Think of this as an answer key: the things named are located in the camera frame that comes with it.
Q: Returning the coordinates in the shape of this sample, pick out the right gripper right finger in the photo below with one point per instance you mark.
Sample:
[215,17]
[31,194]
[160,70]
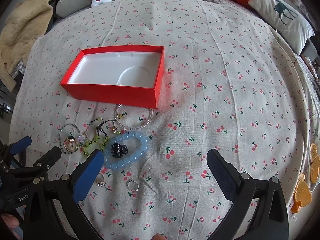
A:
[234,185]

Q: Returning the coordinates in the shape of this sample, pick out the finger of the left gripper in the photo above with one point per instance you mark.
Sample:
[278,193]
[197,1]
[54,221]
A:
[20,145]
[48,160]

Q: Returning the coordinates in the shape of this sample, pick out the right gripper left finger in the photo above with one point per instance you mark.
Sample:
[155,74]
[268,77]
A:
[83,177]

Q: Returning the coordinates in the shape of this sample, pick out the black hair claw clip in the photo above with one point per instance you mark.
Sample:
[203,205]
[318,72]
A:
[118,150]

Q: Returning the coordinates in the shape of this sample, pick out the gold ring brooch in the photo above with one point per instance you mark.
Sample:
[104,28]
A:
[70,144]

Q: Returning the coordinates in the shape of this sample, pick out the person's hand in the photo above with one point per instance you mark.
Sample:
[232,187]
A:
[12,223]

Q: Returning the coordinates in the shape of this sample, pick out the orange patterned cloth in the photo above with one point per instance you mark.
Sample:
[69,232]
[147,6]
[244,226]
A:
[302,194]

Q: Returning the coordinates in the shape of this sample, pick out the cherry print bed sheet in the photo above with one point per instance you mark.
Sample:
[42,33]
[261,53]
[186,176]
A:
[230,83]

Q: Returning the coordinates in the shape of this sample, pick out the red cardboard box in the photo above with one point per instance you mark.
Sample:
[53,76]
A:
[129,75]

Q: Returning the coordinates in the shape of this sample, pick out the deer print pillow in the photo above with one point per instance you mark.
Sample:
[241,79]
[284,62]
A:
[291,24]

